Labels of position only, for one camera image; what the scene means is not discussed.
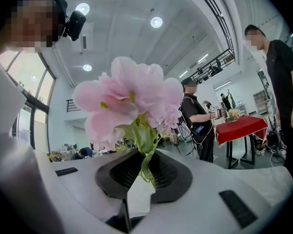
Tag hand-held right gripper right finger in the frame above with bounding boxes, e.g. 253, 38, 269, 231
131, 148, 293, 234

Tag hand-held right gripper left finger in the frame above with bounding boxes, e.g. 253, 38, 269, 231
50, 148, 147, 229

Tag pink artificial flowers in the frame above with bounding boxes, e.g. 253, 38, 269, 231
72, 56, 184, 189

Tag table with red cloth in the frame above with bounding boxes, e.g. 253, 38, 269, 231
215, 115, 269, 170

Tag small pale flower arrangement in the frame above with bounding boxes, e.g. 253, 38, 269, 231
227, 108, 243, 123

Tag white shelf unit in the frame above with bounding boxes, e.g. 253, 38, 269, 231
252, 90, 272, 115

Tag black mezzanine railing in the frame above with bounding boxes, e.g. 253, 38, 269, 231
188, 48, 236, 84

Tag person's white shirt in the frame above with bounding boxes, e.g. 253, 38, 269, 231
0, 41, 27, 137

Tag person's head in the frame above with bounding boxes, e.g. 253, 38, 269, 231
4, 0, 64, 53

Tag black wall rack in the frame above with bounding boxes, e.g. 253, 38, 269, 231
66, 98, 82, 113

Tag black head-worn camera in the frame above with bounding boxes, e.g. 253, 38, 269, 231
63, 10, 86, 41

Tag black head strap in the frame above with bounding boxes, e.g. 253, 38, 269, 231
45, 0, 68, 38

